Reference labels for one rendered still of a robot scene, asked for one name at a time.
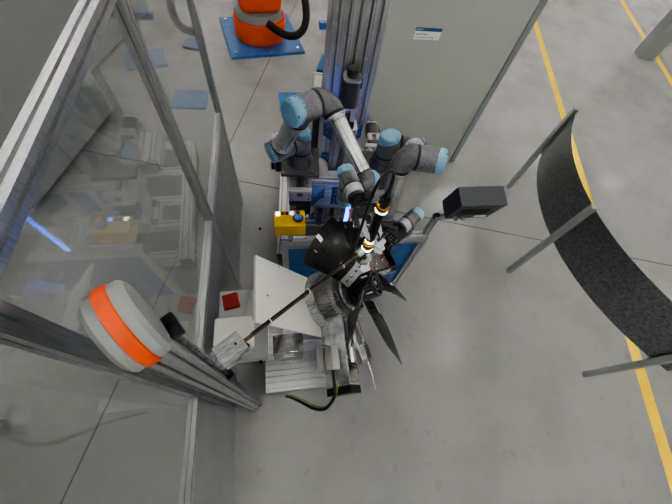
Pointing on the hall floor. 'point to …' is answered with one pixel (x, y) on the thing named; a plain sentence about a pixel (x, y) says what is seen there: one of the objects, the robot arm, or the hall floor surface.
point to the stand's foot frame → (308, 372)
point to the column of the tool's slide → (204, 376)
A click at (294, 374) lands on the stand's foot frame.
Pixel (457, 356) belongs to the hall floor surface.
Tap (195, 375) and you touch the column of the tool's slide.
